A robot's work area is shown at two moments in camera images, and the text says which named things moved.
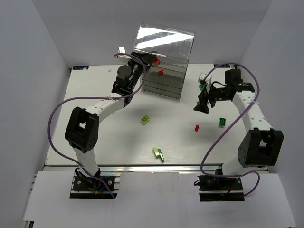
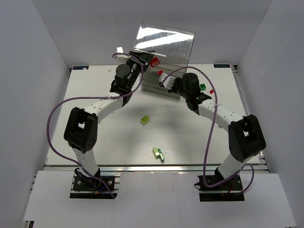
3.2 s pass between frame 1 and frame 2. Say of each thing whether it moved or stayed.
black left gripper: stayed
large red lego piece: stayed
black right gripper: moved
